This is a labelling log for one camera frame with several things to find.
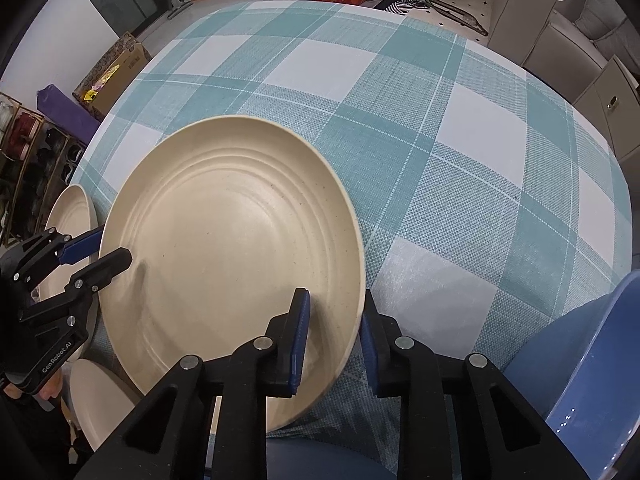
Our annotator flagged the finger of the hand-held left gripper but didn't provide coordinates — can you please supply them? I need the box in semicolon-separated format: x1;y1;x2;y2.
20;247;133;323
0;227;104;286

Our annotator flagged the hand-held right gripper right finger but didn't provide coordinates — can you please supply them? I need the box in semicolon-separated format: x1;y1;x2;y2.
360;290;593;480

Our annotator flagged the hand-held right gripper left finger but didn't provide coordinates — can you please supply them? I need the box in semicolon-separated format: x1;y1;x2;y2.
67;287;313;480

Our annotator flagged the large blue bowl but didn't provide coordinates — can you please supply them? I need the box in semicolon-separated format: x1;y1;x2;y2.
505;269;640;461
265;435;401;480

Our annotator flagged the large beige plate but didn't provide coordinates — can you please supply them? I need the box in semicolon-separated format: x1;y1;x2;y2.
98;116;367;433

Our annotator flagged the small beige plate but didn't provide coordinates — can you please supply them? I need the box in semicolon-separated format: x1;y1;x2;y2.
39;185;97;301
69;359;143;453

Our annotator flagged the shoe rack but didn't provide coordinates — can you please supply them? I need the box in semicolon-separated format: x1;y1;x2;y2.
0;91;88;246

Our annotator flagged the brown cardboard box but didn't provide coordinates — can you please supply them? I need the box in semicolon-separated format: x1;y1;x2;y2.
72;31;152;116

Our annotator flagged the teal checked tablecloth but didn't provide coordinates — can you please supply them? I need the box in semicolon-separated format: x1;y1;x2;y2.
65;0;631;461

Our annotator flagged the grey drawer cabinet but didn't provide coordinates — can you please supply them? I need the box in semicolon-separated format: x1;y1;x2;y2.
572;55;640;161

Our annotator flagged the grey sofa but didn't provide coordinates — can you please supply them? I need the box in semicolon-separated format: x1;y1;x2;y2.
487;0;640;106

